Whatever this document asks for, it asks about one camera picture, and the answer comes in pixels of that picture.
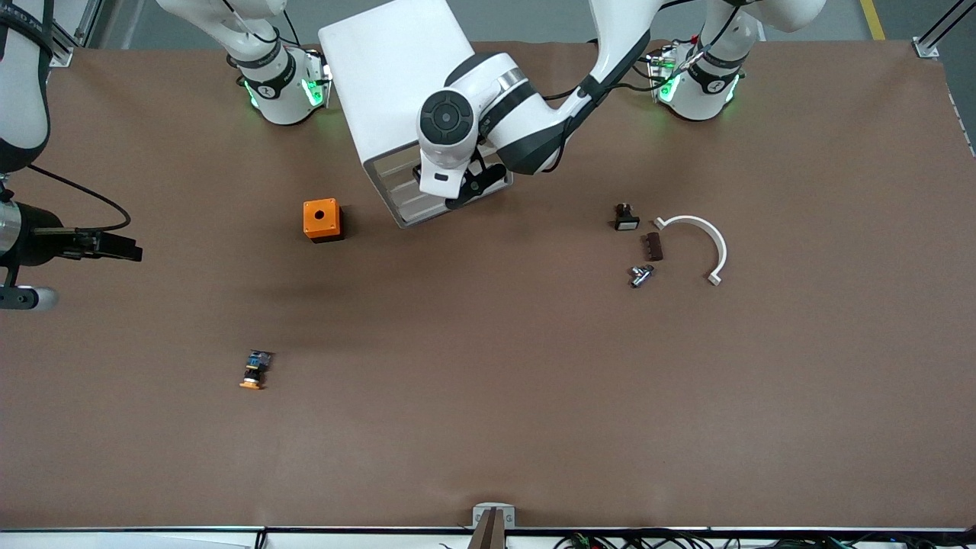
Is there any white curved plastic arc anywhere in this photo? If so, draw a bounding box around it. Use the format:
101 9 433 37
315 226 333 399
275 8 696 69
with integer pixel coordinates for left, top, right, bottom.
653 215 728 287

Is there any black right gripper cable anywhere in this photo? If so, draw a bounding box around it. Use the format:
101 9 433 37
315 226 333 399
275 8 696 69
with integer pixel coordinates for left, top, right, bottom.
27 163 132 232

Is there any orange button enclosure box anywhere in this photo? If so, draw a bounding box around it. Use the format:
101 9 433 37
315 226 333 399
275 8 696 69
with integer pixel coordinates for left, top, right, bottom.
303 198 345 243

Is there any black right arm base cable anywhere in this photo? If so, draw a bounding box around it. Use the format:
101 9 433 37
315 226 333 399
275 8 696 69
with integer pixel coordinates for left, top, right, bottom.
244 8 302 48

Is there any aluminium frame post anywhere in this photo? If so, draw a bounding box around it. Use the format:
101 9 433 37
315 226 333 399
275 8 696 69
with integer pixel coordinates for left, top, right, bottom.
46 0 104 68
911 0 976 59

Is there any white table edge rail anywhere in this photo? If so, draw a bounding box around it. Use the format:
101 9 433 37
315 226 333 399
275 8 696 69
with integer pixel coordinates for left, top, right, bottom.
0 526 976 549

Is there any grey metal table bracket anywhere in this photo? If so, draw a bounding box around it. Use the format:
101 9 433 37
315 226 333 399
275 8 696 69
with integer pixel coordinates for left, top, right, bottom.
472 502 516 531

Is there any brown camera stand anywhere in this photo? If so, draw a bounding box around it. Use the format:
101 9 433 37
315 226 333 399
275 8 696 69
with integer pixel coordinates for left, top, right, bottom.
469 509 506 549

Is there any bundle of black cables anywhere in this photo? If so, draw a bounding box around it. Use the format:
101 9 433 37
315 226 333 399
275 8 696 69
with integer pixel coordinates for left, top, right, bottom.
438 531 976 549

